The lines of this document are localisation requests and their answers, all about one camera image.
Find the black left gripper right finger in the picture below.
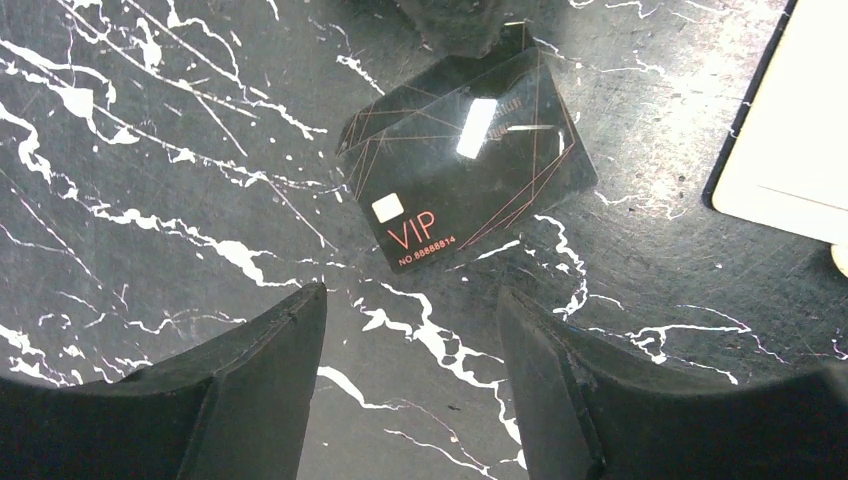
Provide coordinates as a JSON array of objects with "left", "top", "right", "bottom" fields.
[{"left": 497, "top": 287, "right": 847, "bottom": 479}]

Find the black VIP card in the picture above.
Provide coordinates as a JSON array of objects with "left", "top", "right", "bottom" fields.
[{"left": 337, "top": 22, "right": 598, "bottom": 274}]

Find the beige card holder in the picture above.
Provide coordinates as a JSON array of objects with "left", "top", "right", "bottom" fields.
[{"left": 706, "top": 1, "right": 847, "bottom": 274}]

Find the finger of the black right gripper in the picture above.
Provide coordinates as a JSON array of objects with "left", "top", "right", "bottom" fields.
[{"left": 397, "top": 0, "right": 512, "bottom": 58}]

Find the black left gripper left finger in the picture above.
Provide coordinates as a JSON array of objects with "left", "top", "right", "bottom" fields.
[{"left": 1, "top": 283, "right": 327, "bottom": 479}]

